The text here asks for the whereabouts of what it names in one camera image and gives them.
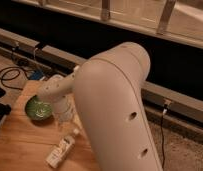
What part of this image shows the white plastic bottle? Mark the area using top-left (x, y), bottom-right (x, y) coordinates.
top-left (46, 128), bottom-right (80, 168)

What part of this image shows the black coiled cable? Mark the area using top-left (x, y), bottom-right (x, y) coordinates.
top-left (0, 46), bottom-right (35, 90)

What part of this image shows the blue plug box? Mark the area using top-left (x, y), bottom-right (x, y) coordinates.
top-left (29, 71), bottom-right (43, 80)

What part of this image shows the green ceramic bowl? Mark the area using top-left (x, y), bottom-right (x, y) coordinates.
top-left (25, 95), bottom-right (52, 121)

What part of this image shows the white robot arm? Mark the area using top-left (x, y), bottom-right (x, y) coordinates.
top-left (37, 42), bottom-right (163, 171)

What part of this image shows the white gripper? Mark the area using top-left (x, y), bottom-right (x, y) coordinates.
top-left (52, 98), bottom-right (74, 122)

